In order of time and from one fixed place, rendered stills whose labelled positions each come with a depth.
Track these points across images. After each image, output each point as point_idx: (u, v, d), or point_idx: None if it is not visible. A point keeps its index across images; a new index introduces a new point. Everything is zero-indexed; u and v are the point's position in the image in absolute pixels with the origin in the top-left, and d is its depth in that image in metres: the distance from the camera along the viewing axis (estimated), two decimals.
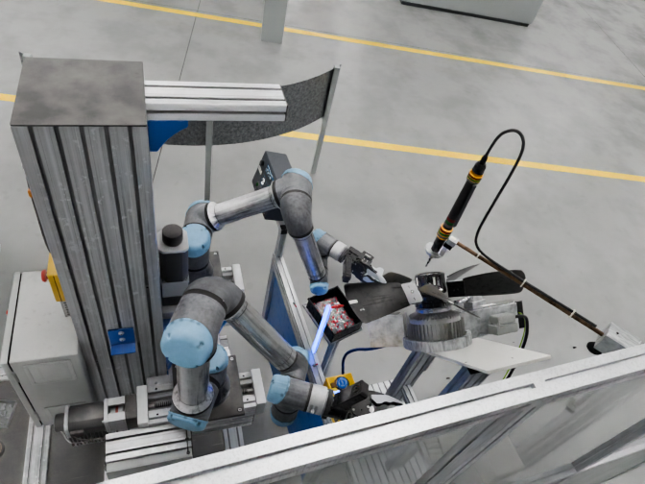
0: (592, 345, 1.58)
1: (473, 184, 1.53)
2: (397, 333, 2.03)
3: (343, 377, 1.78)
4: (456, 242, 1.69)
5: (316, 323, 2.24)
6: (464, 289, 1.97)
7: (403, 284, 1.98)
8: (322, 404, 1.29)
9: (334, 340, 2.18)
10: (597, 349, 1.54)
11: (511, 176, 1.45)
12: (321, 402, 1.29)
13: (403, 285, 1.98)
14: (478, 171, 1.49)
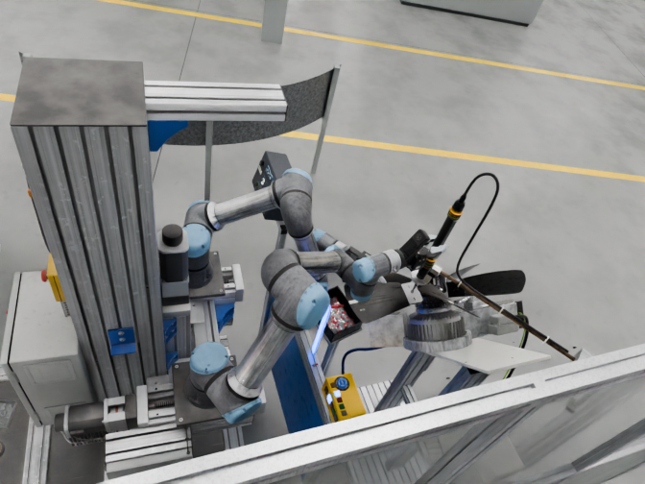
0: None
1: (453, 220, 1.64)
2: (397, 333, 2.03)
3: (343, 377, 1.78)
4: (439, 271, 1.80)
5: (316, 323, 2.24)
6: (464, 289, 1.97)
7: (403, 284, 1.98)
8: (399, 261, 1.64)
9: (334, 340, 2.18)
10: None
11: (487, 214, 1.57)
12: (398, 260, 1.64)
13: (403, 285, 1.98)
14: (457, 208, 1.60)
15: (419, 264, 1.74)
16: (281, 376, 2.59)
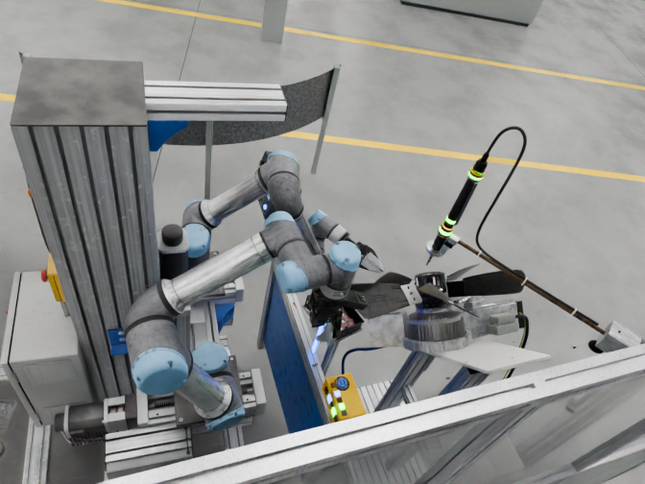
0: (594, 343, 1.58)
1: (474, 181, 1.52)
2: (397, 333, 2.03)
3: (343, 377, 1.78)
4: (457, 240, 1.68)
5: None
6: (464, 289, 1.97)
7: (402, 285, 1.99)
8: (346, 294, 1.26)
9: (334, 340, 2.18)
10: (599, 347, 1.54)
11: (512, 174, 1.44)
12: (347, 292, 1.26)
13: (402, 286, 1.99)
14: (479, 169, 1.48)
15: (316, 321, 1.32)
16: (281, 376, 2.59)
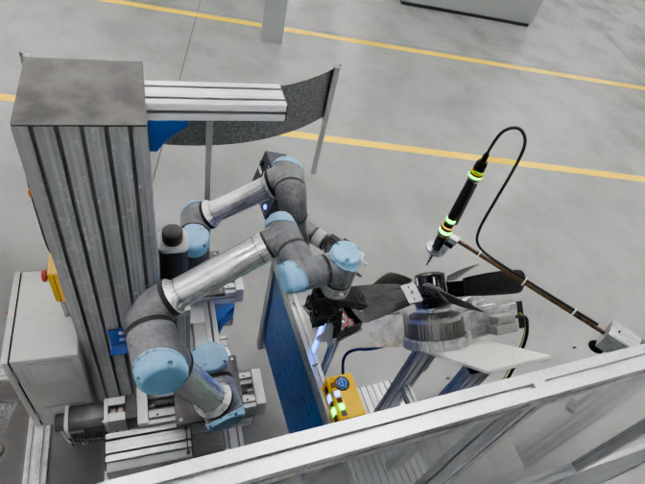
0: (594, 343, 1.58)
1: (474, 181, 1.52)
2: (397, 333, 2.03)
3: (343, 377, 1.78)
4: (457, 240, 1.68)
5: None
6: (440, 295, 1.88)
7: (413, 281, 2.11)
8: (347, 294, 1.26)
9: None
10: (599, 347, 1.54)
11: (512, 174, 1.44)
12: (348, 292, 1.26)
13: (412, 281, 2.11)
14: (479, 169, 1.48)
15: (316, 321, 1.32)
16: (281, 376, 2.59)
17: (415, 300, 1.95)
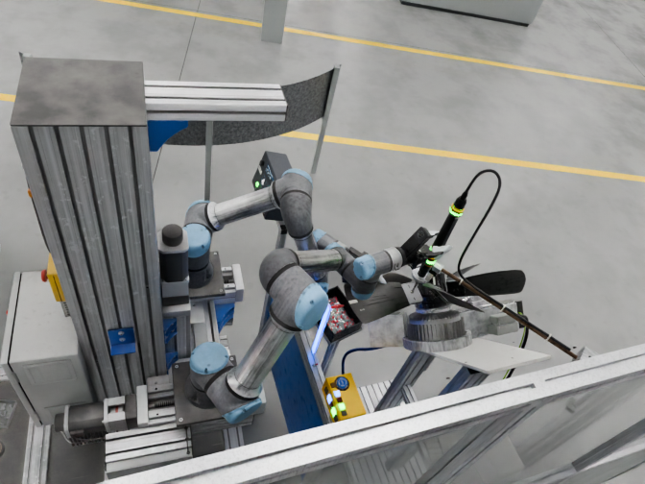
0: None
1: (455, 217, 1.63)
2: (397, 333, 2.03)
3: (343, 377, 1.78)
4: (441, 269, 1.80)
5: (316, 323, 2.24)
6: (440, 295, 1.88)
7: (413, 281, 2.11)
8: (400, 259, 1.63)
9: (334, 340, 2.18)
10: None
11: (489, 211, 1.56)
12: (399, 258, 1.63)
13: (412, 281, 2.11)
14: (459, 205, 1.60)
15: (420, 262, 1.73)
16: (281, 376, 2.59)
17: (415, 300, 1.95)
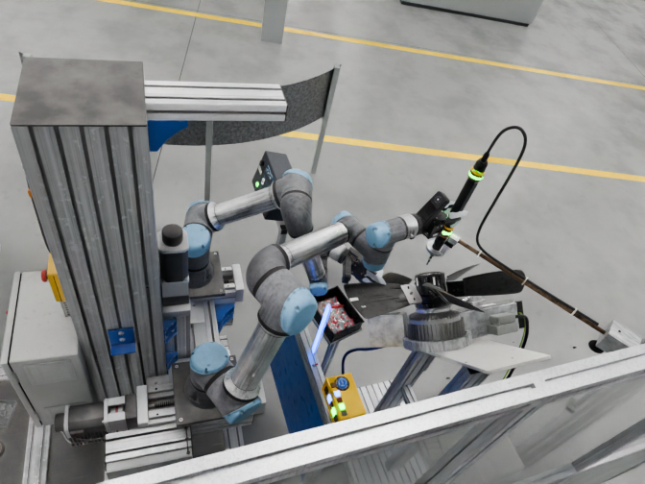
0: (594, 343, 1.57)
1: (474, 181, 1.52)
2: (397, 333, 2.03)
3: (343, 377, 1.78)
4: (457, 240, 1.68)
5: (316, 323, 2.24)
6: (440, 295, 1.88)
7: (413, 281, 2.11)
8: (417, 226, 1.52)
9: (334, 340, 2.18)
10: (599, 347, 1.54)
11: (512, 174, 1.44)
12: (416, 225, 1.52)
13: (412, 281, 2.11)
14: (479, 169, 1.48)
15: (437, 231, 1.61)
16: (281, 376, 2.59)
17: (415, 300, 1.95)
